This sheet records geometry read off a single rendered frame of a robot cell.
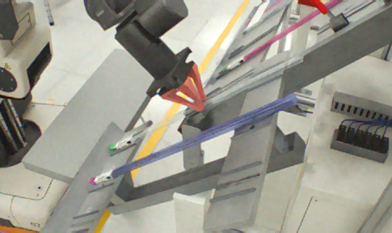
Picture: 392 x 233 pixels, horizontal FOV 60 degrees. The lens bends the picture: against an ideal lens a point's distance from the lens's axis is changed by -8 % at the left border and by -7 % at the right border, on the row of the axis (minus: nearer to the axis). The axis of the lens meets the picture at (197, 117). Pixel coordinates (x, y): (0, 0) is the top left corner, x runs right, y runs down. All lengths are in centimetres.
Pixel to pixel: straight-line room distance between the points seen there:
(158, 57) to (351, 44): 34
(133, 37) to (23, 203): 97
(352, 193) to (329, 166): 10
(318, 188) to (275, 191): 75
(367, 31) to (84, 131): 82
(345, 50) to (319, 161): 42
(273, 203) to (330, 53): 107
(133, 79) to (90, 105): 18
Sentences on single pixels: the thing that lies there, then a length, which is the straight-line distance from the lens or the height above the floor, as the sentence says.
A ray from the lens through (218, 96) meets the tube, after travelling 65.
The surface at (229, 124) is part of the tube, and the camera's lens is 54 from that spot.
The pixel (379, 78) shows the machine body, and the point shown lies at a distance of 140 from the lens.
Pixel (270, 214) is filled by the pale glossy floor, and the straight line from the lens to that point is 163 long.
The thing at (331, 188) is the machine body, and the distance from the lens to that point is 98.
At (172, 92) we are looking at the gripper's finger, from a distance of 65.
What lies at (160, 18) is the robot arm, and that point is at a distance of 58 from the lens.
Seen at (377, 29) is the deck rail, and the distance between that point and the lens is 67.
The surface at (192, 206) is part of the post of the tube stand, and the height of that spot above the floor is 80.
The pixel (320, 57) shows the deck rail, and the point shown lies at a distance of 71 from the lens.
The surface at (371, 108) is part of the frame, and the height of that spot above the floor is 66.
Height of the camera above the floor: 138
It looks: 44 degrees down
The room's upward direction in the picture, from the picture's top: straight up
